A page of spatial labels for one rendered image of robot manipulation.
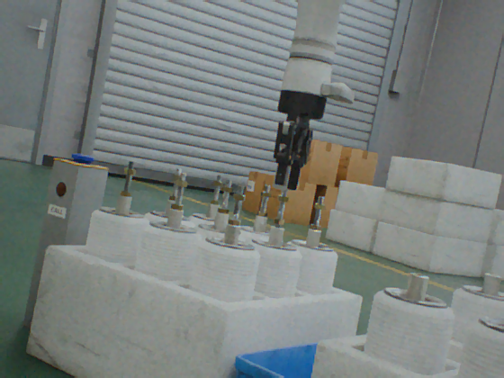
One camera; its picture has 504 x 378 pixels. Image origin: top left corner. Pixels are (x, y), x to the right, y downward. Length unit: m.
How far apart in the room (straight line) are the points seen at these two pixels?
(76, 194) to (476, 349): 0.76
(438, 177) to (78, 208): 2.51
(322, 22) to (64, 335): 0.63
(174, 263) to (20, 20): 5.11
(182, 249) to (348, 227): 2.99
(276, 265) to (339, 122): 6.35
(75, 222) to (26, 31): 4.83
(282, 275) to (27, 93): 5.10
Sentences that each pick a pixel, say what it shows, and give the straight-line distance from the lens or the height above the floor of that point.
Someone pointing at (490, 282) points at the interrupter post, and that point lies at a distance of 1.09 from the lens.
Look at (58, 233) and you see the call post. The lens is 1.32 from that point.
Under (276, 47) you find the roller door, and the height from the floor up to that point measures 1.50.
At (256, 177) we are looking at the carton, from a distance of 5.08.
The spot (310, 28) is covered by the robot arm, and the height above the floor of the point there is 0.59.
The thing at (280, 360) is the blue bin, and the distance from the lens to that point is 1.04.
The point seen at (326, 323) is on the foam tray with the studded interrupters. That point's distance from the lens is 1.17.
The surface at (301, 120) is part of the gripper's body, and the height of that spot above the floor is 0.46.
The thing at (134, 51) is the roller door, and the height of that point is 1.11.
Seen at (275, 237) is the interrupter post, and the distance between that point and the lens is 1.11.
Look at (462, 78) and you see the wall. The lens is 7.76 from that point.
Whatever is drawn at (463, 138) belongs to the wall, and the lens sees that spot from 7.56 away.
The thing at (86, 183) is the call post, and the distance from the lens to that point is 1.30.
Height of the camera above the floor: 0.38
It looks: 3 degrees down
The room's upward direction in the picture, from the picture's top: 11 degrees clockwise
